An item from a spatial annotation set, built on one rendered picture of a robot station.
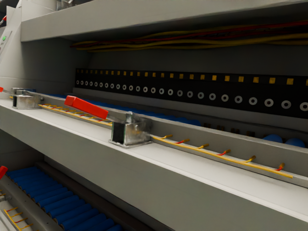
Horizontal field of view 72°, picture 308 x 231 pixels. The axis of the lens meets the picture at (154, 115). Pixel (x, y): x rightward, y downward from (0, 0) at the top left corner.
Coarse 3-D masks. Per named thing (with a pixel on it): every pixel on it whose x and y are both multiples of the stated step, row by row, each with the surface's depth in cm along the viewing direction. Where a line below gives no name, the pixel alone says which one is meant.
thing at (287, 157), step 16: (48, 96) 40; (64, 112) 32; (80, 112) 32; (112, 112) 28; (160, 128) 23; (176, 128) 22; (192, 128) 21; (208, 128) 21; (176, 144) 20; (192, 144) 21; (208, 144) 20; (224, 144) 19; (240, 144) 18; (256, 144) 17; (272, 144) 17; (288, 144) 17; (256, 160) 17; (272, 160) 17; (288, 160) 16; (304, 160) 15; (288, 176) 14
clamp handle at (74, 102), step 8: (72, 96) 16; (64, 104) 16; (72, 104) 16; (80, 104) 16; (88, 104) 17; (88, 112) 17; (96, 112) 17; (104, 112) 18; (112, 120) 19; (120, 120) 20; (128, 120) 21
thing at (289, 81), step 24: (96, 72) 52; (120, 72) 47; (144, 72) 43; (168, 72) 39; (192, 72) 36; (144, 96) 43; (168, 96) 39; (192, 96) 36; (216, 96) 34; (264, 96) 29; (288, 96) 28
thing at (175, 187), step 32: (0, 96) 48; (96, 96) 52; (128, 96) 45; (0, 128) 39; (32, 128) 31; (64, 128) 25; (96, 128) 27; (288, 128) 27; (64, 160) 25; (96, 160) 21; (128, 160) 19; (160, 160) 17; (192, 160) 18; (128, 192) 19; (160, 192) 16; (192, 192) 15; (224, 192) 13; (256, 192) 13; (288, 192) 14; (192, 224) 15; (224, 224) 13; (256, 224) 12; (288, 224) 11
